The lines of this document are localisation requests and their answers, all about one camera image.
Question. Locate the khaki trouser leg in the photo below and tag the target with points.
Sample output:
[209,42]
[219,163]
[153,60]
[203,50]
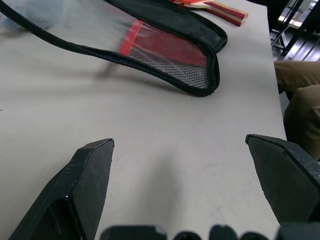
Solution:
[297,73]
[305,117]

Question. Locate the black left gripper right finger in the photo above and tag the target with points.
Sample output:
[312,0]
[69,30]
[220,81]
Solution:
[282,180]

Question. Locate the black metal furniture frame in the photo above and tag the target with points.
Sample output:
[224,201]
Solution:
[295,35]

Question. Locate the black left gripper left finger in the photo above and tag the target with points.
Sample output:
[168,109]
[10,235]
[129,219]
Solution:
[82,180]

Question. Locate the red and black pouch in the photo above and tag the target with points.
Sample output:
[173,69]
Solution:
[162,45]

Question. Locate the white blue rounded pouch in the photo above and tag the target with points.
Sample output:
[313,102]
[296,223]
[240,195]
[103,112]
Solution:
[37,13]

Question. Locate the red table tennis paddle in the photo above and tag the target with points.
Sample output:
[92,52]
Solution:
[225,12]

